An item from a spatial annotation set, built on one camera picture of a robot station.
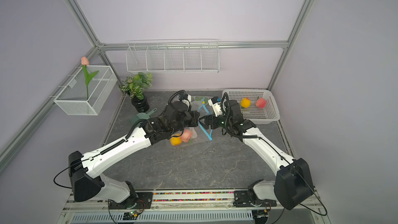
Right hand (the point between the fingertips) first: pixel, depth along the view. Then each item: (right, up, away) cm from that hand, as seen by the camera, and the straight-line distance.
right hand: (202, 118), depth 78 cm
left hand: (-1, +2, -7) cm, 7 cm away
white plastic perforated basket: (+44, 0, +26) cm, 51 cm away
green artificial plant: (-39, +18, +9) cm, 43 cm away
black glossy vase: (-42, +6, +26) cm, 50 cm away
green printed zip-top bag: (0, +10, +2) cm, 10 cm away
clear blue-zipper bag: (-5, -10, +9) cm, 15 cm away
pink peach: (+40, +8, +27) cm, 49 cm away
